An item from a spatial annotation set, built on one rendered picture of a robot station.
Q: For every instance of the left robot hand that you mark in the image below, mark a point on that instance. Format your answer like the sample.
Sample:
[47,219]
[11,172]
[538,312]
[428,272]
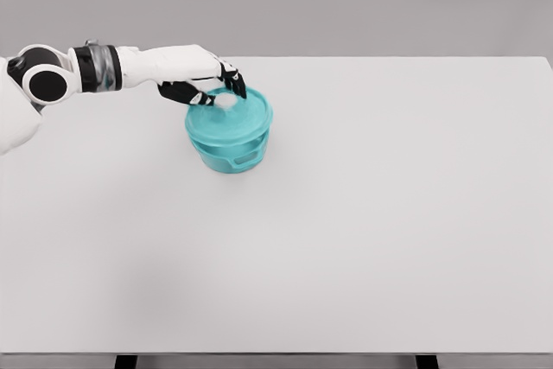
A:
[190,65]

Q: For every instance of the teal pot lid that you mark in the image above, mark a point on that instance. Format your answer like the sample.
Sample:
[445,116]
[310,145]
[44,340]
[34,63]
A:
[237,118]

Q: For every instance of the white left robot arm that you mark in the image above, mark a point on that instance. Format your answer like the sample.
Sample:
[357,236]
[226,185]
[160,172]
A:
[47,84]

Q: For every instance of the teal pot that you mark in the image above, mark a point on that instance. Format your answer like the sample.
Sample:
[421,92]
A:
[229,157]

